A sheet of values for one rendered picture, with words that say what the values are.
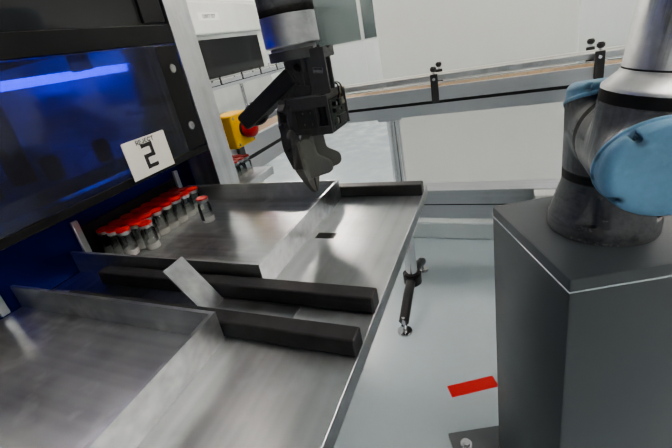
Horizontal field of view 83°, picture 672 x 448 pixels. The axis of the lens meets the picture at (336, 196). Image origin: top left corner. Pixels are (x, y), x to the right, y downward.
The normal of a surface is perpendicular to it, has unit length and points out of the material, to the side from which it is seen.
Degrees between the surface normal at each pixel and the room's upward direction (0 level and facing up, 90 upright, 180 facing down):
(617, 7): 90
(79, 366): 0
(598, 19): 90
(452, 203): 90
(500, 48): 90
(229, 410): 0
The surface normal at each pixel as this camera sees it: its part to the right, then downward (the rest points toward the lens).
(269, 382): -0.18, -0.91
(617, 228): -0.33, 0.12
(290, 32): 0.13, 0.35
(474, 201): -0.36, 0.41
